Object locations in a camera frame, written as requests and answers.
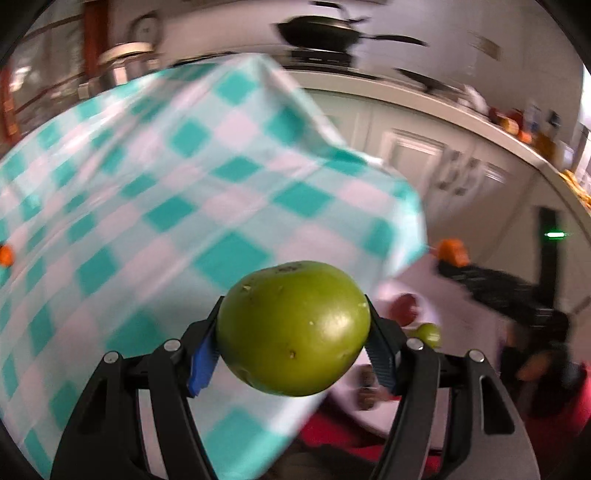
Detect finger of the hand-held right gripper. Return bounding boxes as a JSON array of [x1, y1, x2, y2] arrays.
[[435, 262, 478, 289]]

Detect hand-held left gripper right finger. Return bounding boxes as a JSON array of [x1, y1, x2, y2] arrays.
[[364, 295, 542, 480]]

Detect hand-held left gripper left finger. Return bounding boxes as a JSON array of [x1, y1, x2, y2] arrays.
[[50, 298, 225, 480]]

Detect large orange tangerine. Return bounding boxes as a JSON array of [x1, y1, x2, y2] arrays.
[[436, 239, 469, 267]]

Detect white plate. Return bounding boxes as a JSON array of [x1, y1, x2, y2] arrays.
[[330, 265, 509, 439]]

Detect small green round fruit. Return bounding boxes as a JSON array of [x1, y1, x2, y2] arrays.
[[407, 323, 442, 350]]

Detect red apple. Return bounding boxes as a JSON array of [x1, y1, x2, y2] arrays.
[[390, 293, 419, 326]]

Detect large green round fruit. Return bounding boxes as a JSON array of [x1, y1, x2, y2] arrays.
[[216, 261, 372, 398]]

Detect red cloth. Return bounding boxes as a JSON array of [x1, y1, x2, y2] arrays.
[[298, 392, 591, 480]]

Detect white cabinet doors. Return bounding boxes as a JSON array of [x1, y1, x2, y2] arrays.
[[318, 92, 532, 243]]

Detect white kitchen counter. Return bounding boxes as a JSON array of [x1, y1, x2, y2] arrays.
[[277, 69, 591, 210]]

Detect bottles on counter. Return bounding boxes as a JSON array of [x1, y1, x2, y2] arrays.
[[521, 100, 571, 163]]

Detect teal white checkered tablecloth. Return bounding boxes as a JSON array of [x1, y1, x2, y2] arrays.
[[0, 53, 428, 480]]

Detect dark shallow pan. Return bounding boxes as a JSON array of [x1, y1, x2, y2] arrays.
[[396, 68, 457, 94]]

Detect black stove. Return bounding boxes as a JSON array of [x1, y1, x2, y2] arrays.
[[286, 48, 368, 75]]

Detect black frying pan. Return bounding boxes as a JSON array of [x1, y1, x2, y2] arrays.
[[276, 15, 428, 52]]

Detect steel cooking pot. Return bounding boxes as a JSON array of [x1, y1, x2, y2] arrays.
[[98, 41, 161, 89]]

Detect wooden chair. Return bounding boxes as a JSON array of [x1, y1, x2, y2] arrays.
[[0, 0, 112, 141]]

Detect round wall clock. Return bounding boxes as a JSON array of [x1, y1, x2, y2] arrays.
[[129, 14, 163, 47]]

